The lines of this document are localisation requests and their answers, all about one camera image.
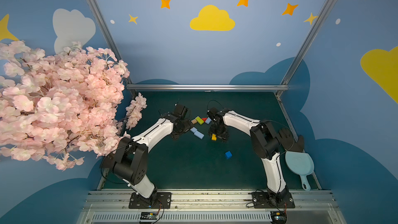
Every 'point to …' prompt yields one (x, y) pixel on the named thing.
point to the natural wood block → (194, 121)
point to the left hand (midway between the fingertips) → (187, 127)
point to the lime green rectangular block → (200, 121)
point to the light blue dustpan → (302, 163)
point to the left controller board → (148, 216)
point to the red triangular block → (204, 119)
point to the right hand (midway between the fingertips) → (216, 136)
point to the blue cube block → (228, 155)
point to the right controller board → (278, 217)
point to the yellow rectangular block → (213, 137)
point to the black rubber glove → (286, 138)
